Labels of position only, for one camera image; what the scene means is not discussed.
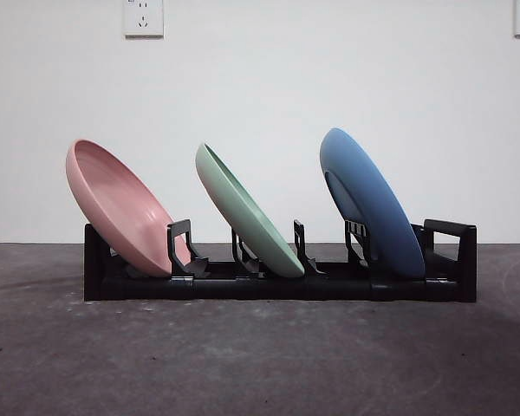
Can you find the pink plate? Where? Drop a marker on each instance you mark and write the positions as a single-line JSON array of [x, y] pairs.
[[121, 203]]

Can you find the green plate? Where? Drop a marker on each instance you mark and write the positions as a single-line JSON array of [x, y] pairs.
[[242, 221]]

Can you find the blue plate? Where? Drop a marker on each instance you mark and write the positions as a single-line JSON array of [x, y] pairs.
[[372, 190]]

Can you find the black plate rack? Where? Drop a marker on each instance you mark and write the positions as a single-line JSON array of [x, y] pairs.
[[286, 288]]

